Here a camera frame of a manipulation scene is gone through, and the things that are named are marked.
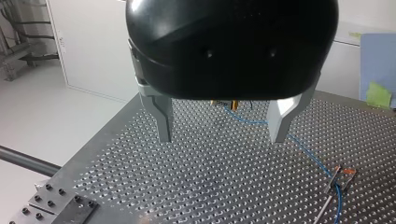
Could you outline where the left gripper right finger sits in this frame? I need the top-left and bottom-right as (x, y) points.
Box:
(266, 73), (322, 145)

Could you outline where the dark grey tube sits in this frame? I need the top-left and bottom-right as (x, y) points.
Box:
(0, 145), (63, 178)

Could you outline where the metal post with orange clip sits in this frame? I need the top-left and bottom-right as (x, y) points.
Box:
(312, 165), (358, 224)

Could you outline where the blue cable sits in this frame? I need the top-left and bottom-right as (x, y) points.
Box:
(218, 100), (344, 224)

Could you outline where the grey metal rack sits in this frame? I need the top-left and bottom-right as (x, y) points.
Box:
(0, 0), (61, 82)

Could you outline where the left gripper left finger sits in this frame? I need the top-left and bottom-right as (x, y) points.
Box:
(135, 77), (175, 144)

